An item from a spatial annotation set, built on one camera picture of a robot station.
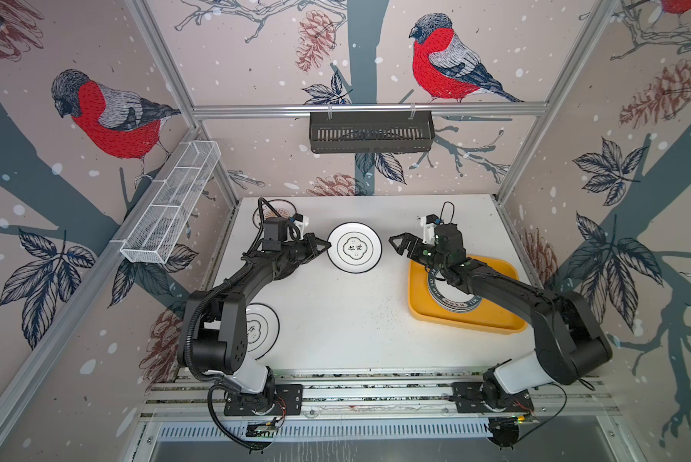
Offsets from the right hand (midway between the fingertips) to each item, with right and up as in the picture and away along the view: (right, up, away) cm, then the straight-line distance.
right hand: (396, 245), depth 87 cm
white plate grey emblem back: (-13, -1, +2) cm, 13 cm away
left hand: (-21, +1, -2) cm, 21 cm away
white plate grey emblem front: (-41, -26, -2) cm, 49 cm away
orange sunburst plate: (-43, +13, +31) cm, 55 cm away
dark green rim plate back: (+16, -15, 0) cm, 23 cm away
